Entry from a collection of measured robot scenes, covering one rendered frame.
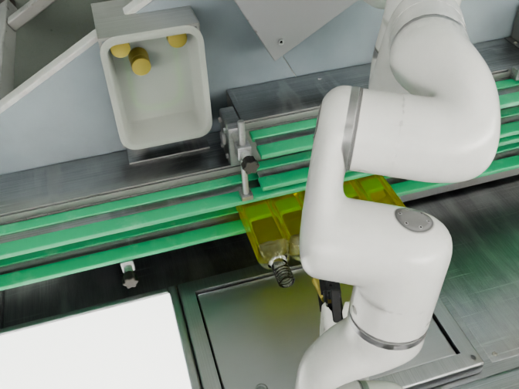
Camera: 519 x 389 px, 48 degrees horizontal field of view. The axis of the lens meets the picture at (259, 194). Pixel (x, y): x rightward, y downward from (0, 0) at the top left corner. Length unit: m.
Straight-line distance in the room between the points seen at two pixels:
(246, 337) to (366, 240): 0.57
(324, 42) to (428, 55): 0.61
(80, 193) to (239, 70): 0.39
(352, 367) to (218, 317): 0.50
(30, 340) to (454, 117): 0.86
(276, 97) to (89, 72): 0.35
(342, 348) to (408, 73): 0.30
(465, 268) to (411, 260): 0.73
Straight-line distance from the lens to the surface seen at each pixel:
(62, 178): 1.18
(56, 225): 1.11
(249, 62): 1.17
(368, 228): 0.54
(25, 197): 1.16
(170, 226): 1.15
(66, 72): 1.12
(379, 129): 0.56
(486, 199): 1.45
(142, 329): 1.11
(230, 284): 1.15
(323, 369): 0.66
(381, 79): 0.75
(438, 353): 1.09
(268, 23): 1.07
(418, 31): 0.63
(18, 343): 1.17
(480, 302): 1.22
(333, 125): 0.56
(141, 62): 1.05
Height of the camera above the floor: 1.75
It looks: 47 degrees down
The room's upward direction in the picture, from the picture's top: 155 degrees clockwise
